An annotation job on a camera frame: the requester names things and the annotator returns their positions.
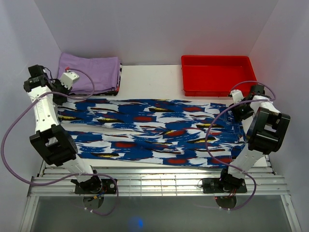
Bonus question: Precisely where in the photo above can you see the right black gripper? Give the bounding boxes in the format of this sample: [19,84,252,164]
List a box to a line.
[228,99,254,123]

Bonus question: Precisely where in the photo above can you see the blue patterned trousers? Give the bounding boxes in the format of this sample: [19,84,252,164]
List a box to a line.
[57,98,245,168]

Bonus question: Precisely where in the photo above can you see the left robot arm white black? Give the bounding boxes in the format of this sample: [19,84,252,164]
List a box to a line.
[24,65,103,194]

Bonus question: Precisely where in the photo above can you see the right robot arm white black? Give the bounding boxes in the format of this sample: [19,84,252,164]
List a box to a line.
[218,84,291,192]

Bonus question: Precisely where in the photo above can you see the folded purple trousers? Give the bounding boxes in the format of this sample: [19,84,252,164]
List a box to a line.
[58,53,121,95]

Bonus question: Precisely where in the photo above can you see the red plastic tray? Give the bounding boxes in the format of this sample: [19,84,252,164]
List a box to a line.
[181,55,256,97]

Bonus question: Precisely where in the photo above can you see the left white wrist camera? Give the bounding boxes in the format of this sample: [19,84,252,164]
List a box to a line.
[59,71,80,89]

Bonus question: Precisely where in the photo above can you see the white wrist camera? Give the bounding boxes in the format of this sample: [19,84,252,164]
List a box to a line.
[59,71,80,89]
[229,89,244,104]

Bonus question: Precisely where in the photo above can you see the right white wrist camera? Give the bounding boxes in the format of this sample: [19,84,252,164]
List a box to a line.
[229,89,244,104]

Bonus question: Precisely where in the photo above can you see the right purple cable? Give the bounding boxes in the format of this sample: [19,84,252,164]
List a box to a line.
[204,80,276,211]

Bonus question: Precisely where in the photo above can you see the purple cable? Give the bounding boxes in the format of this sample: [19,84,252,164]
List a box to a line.
[204,80,276,211]
[1,68,119,216]

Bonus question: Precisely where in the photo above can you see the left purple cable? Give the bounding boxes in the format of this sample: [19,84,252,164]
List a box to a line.
[1,68,119,216]

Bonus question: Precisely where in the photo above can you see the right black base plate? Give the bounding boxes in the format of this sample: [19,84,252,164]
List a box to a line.
[202,178,247,193]

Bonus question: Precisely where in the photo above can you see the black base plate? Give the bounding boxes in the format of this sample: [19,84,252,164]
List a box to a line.
[202,178,247,193]
[74,178,117,195]

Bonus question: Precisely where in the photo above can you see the aluminium rail frame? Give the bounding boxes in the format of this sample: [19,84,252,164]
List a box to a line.
[20,156,301,232]

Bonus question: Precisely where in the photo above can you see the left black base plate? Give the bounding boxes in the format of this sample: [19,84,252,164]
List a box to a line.
[74,178,117,195]

